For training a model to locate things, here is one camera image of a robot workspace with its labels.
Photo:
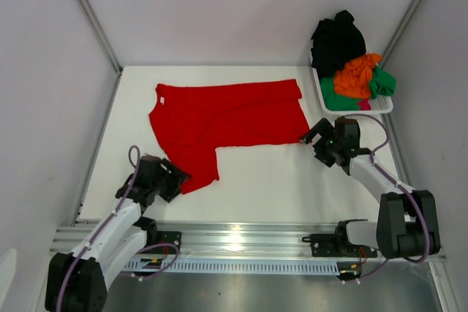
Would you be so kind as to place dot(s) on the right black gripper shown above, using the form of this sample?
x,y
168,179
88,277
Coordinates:
x,y
322,140

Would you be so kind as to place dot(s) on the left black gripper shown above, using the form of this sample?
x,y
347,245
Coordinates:
x,y
175,178

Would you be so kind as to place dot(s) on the red t shirt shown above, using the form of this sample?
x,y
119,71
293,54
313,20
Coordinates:
x,y
190,123

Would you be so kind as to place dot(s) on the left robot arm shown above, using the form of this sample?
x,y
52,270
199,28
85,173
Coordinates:
x,y
80,279

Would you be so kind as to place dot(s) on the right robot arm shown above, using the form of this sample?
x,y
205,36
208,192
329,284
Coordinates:
x,y
407,224

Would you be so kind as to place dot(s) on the pink cloth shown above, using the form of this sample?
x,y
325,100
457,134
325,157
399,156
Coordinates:
x,y
364,105

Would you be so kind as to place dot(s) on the orange t shirt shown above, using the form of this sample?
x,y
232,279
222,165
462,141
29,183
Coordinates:
x,y
353,81

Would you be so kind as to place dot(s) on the white plastic basket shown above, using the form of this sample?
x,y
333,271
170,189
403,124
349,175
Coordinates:
x,y
370,112

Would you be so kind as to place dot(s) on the green t shirt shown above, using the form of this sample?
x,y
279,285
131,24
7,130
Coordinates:
x,y
382,86

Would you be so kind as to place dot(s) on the black t shirt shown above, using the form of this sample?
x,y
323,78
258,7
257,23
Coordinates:
x,y
335,42

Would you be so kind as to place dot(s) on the right corner metal profile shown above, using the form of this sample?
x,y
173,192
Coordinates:
x,y
409,14

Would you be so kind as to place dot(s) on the corner metal profile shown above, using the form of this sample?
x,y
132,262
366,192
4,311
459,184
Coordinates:
x,y
409,14
99,33

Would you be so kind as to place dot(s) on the left corner metal profile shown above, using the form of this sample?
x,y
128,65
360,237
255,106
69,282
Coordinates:
x,y
99,33

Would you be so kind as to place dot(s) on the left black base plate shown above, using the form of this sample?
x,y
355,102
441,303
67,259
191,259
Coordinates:
x,y
165,237

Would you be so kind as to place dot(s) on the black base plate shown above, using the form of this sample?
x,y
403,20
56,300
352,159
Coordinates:
x,y
165,237
332,245

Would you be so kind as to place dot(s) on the aluminium mounting rail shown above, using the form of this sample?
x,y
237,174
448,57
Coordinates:
x,y
244,240

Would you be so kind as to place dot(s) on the slotted cable duct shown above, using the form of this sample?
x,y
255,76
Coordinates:
x,y
255,266

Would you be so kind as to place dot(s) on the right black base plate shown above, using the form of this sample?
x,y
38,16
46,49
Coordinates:
x,y
332,245

